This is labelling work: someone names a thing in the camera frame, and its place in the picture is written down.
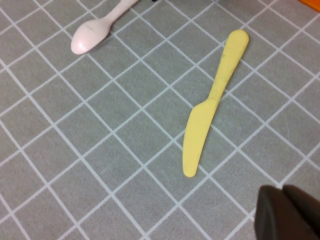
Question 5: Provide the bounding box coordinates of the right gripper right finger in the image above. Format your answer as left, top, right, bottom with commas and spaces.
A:
282, 184, 320, 240

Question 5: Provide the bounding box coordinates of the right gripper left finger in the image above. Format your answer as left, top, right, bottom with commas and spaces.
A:
254, 185, 316, 240

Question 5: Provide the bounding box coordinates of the yellow plastic knife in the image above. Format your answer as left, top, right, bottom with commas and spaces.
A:
182, 29, 250, 178

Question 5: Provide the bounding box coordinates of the pink plastic spoon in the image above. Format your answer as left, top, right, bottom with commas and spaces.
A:
70, 0, 140, 55

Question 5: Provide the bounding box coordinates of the orange plastic cutlery holder crate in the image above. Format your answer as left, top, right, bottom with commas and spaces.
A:
298, 0, 320, 13

